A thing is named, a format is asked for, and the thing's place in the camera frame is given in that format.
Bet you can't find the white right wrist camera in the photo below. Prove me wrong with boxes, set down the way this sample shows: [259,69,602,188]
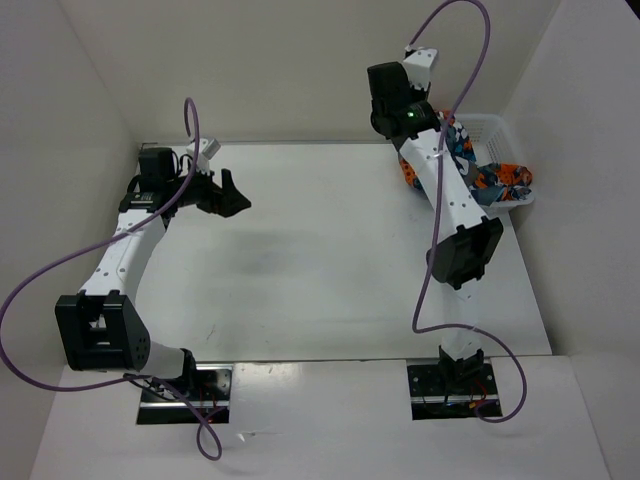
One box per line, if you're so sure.
[402,46,439,91]

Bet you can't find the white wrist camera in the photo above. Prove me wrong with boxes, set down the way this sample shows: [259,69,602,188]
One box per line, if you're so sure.
[186,138,221,174]
[402,46,439,91]

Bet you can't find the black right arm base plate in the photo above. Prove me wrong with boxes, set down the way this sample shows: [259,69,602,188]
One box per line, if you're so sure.
[406,360,503,421]

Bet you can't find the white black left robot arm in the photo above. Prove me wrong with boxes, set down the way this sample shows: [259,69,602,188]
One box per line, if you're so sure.
[55,139,251,400]

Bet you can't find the white plastic basket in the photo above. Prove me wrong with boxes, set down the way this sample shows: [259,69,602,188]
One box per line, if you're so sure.
[456,114,534,216]

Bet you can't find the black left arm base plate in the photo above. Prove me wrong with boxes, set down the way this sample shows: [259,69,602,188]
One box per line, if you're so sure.
[133,363,233,425]

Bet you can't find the colourful patterned shorts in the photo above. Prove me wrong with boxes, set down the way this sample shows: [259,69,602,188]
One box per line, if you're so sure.
[397,108,535,209]

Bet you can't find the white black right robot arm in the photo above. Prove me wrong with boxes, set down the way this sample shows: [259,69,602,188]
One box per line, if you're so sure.
[367,62,504,395]

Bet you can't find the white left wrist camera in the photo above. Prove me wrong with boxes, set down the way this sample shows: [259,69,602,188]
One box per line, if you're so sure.
[186,138,221,174]

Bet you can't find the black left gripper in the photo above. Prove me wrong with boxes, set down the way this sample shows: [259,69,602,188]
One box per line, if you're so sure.
[167,159,250,218]

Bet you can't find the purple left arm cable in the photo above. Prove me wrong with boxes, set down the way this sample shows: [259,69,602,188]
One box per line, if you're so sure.
[0,97,223,461]

